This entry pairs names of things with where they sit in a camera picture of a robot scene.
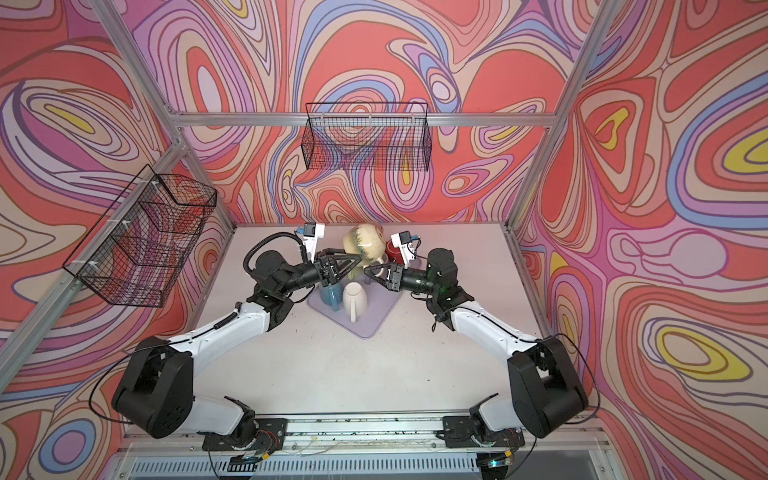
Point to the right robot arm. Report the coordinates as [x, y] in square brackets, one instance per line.
[546, 391]

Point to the light green mug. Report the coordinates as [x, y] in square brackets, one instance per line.
[357, 274]

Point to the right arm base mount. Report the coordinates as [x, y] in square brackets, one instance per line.
[465, 431]

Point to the blue textured mug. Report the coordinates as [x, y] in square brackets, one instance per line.
[332, 296]

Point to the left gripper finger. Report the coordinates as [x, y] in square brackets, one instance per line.
[340, 270]
[338, 255]

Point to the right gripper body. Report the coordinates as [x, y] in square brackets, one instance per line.
[396, 278]

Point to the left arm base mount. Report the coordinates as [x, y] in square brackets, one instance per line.
[259, 434]

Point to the black wire basket left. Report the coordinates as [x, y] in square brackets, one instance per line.
[146, 247]

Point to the black wire basket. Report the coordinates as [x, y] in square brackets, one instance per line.
[146, 247]
[367, 136]

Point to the red mug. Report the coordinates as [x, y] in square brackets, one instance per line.
[393, 253]

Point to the black wire basket back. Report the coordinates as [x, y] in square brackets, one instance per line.
[367, 136]

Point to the lilac plastic tray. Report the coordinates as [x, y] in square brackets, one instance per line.
[380, 304]

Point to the white mug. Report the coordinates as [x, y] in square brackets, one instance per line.
[355, 301]

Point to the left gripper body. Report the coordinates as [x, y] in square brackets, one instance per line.
[312, 277]

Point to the beige speckled mug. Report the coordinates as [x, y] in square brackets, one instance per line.
[366, 241]

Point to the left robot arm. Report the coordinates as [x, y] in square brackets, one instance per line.
[156, 391]

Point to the aluminium front rail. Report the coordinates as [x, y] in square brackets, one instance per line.
[398, 445]

